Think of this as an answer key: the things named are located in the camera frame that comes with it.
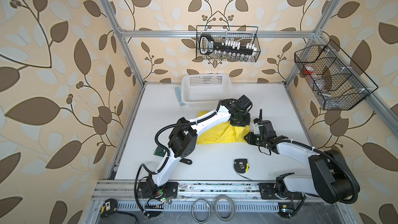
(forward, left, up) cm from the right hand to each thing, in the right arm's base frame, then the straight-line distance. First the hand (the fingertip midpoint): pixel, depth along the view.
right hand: (246, 139), depth 91 cm
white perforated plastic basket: (+40, +23, 0) cm, 46 cm away
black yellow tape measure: (-16, +6, +2) cm, 17 cm away
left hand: (+3, -1, +12) cm, 13 cm away
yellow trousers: (+1, +12, +6) cm, 13 cm away
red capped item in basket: (+23, -31, +32) cm, 50 cm away
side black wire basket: (+12, -40, +33) cm, 53 cm away
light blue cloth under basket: (+35, +43, +3) cm, 55 cm away
